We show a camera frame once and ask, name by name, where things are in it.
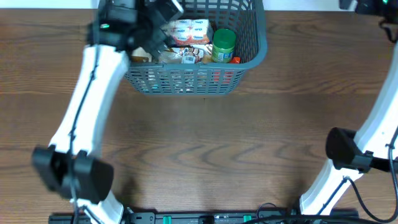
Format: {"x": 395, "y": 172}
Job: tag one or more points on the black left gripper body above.
{"x": 150, "y": 40}

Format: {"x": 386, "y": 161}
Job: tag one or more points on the white blue printed carton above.
{"x": 189, "y": 31}

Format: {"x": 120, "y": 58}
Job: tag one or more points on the small tan sachet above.
{"x": 176, "y": 55}

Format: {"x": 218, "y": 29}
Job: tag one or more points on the green lidded jar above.
{"x": 224, "y": 41}

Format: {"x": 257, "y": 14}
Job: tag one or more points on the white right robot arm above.
{"x": 350, "y": 154}

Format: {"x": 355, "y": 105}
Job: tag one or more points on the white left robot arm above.
{"x": 71, "y": 164}

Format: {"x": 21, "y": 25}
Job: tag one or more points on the grey plastic lattice basket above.
{"x": 245, "y": 18}

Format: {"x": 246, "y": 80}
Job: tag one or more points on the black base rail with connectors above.
{"x": 200, "y": 218}

